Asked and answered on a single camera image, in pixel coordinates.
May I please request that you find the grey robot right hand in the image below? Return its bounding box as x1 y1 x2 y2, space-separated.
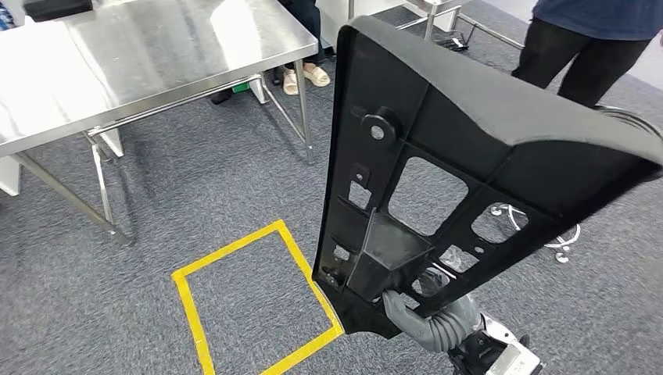
382 268 450 341

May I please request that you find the black plastic panel part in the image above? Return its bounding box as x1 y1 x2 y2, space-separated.
312 15 663 340

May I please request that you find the stainless steel workbench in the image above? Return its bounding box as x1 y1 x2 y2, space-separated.
0 0 320 248

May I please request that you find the stool with chrome base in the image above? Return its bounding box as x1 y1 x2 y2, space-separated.
489 103 663 265

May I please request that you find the yellow floor tape square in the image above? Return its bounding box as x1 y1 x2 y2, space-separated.
170 219 346 375

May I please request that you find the black wifi router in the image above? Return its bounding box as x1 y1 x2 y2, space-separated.
435 23 478 53

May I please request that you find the stainless steel table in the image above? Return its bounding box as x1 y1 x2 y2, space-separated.
346 0 525 52

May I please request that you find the person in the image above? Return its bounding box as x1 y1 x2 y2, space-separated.
271 0 332 97
511 0 663 109

